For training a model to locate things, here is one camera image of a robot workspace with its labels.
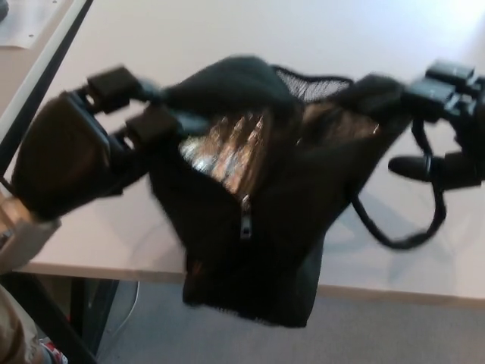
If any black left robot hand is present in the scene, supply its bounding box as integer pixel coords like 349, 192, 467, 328
10, 64, 186, 221

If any red and white object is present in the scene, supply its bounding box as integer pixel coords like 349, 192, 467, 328
37, 337, 69, 364

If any white printed paper sheet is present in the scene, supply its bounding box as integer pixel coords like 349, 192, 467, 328
0, 0, 71, 49

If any thin white cable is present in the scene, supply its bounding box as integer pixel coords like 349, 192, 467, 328
115, 282, 139, 337

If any black metal desk leg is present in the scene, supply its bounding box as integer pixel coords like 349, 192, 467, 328
70, 278, 120, 353

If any black diagonal frame bar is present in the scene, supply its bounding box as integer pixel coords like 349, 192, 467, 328
0, 272, 95, 364

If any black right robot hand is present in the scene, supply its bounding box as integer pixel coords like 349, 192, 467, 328
388, 58, 485, 189

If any beige fabric cloth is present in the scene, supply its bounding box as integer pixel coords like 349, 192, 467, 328
0, 286, 42, 364

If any black fabric lunch bag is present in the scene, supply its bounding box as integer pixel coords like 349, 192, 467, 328
138, 55, 447, 329

